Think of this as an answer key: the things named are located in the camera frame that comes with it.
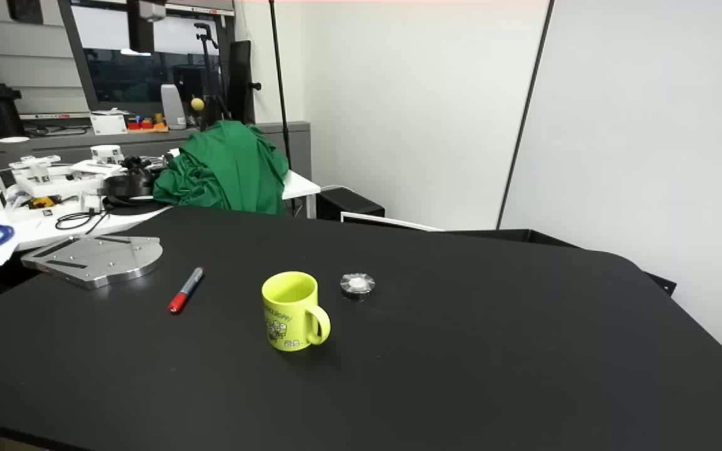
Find slanted black pole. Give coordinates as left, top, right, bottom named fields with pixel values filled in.
left=493, top=0, right=560, bottom=233

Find black box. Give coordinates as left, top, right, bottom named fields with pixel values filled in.
left=314, top=184, right=385, bottom=223

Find white work table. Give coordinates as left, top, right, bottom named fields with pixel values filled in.
left=0, top=158, right=324, bottom=273

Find grey counter shelf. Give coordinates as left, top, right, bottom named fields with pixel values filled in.
left=0, top=119, right=314, bottom=179

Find small silver round cap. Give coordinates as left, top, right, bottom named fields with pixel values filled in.
left=339, top=271, right=379, bottom=297

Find black computer monitor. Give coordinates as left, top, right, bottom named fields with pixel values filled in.
left=57, top=0, right=237, bottom=114

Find black cable loop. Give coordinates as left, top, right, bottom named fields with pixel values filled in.
left=52, top=206, right=110, bottom=236

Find black tangled gear pile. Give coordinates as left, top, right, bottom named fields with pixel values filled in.
left=97, top=154, right=168, bottom=213

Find thin black upright pole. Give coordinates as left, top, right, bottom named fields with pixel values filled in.
left=266, top=0, right=296, bottom=169

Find small white box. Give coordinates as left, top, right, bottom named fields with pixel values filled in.
left=88, top=110, right=131, bottom=137

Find green cloth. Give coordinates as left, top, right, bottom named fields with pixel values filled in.
left=150, top=117, right=291, bottom=217

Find grey metal mounting plate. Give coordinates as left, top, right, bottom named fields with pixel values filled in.
left=19, top=233, right=166, bottom=292

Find red capped sharpie marker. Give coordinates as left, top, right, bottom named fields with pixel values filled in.
left=166, top=266, right=207, bottom=315

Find small white speaker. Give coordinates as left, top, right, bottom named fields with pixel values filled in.
left=158, top=83, right=187, bottom=129

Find white mechanical parts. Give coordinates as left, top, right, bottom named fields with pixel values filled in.
left=8, top=143, right=127, bottom=206

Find yellow ceramic mug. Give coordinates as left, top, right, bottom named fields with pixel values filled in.
left=257, top=267, right=334, bottom=353

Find black stand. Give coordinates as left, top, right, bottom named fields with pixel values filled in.
left=190, top=19, right=262, bottom=124

